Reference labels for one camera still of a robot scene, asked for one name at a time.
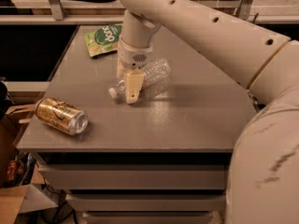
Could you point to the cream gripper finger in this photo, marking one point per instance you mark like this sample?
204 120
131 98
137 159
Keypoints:
120 69
133 85

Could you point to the cardboard box left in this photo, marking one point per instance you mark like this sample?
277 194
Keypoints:
34 196

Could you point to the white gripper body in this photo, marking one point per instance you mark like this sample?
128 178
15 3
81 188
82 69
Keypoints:
133 57

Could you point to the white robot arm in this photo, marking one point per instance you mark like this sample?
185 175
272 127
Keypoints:
263 178

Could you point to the clear plastic water bottle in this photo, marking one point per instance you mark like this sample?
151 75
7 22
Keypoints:
155 82

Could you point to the metal shelf rack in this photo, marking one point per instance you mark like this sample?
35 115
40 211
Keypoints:
75 12

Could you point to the green snack pouch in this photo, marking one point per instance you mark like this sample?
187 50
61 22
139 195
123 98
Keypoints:
103 40

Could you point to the gold soda can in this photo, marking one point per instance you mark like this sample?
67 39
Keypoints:
61 116

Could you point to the grey drawer cabinet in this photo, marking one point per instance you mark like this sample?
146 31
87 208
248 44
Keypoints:
163 160

